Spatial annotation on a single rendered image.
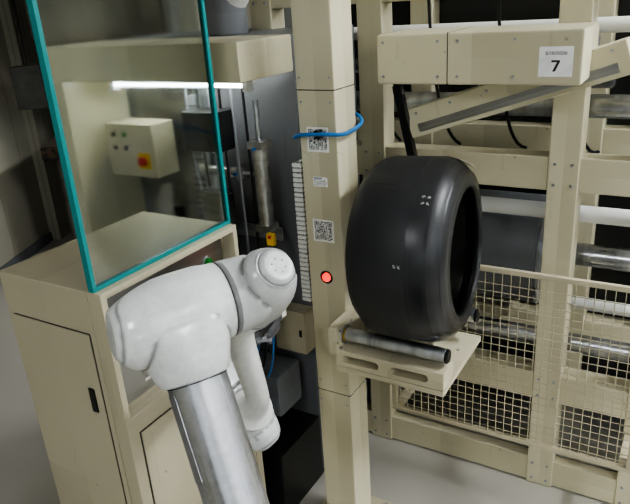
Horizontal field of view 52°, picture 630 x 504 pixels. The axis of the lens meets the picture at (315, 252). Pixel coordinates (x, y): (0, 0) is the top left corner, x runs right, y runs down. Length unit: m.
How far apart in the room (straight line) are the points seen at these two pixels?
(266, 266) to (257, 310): 0.08
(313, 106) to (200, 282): 1.01
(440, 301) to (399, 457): 1.34
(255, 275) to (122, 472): 1.05
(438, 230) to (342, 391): 0.79
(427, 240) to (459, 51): 0.60
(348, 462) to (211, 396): 1.46
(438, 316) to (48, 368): 1.09
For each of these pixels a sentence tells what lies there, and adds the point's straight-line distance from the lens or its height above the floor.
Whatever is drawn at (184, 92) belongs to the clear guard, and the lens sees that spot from 1.84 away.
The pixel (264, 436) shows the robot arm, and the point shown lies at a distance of 1.60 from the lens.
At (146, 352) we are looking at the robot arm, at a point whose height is 1.42.
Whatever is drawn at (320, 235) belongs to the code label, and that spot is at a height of 1.20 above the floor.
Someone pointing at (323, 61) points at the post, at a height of 1.73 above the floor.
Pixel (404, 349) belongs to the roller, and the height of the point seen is 0.90.
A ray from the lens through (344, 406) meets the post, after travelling 2.31.
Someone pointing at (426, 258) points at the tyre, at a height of 1.25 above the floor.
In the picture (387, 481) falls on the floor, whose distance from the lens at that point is 2.88.
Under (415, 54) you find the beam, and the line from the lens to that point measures 2.06.
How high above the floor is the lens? 1.91
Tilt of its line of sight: 22 degrees down
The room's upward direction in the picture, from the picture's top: 4 degrees counter-clockwise
